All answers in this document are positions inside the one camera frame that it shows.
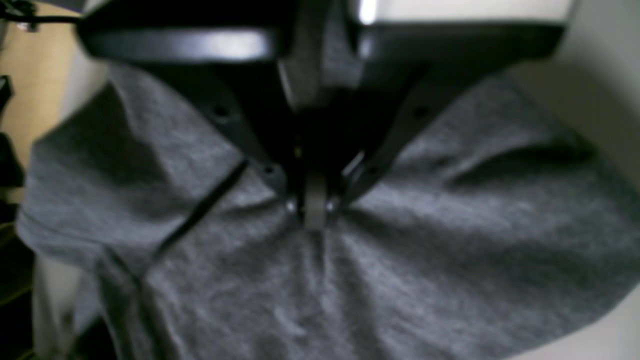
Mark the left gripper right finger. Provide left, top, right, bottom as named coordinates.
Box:
left=325, top=20, right=566, bottom=223

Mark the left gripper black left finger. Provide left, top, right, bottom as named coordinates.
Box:
left=77, top=0, right=305, bottom=220

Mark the grey T-shirt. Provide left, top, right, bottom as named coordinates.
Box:
left=15, top=0, right=640, bottom=360

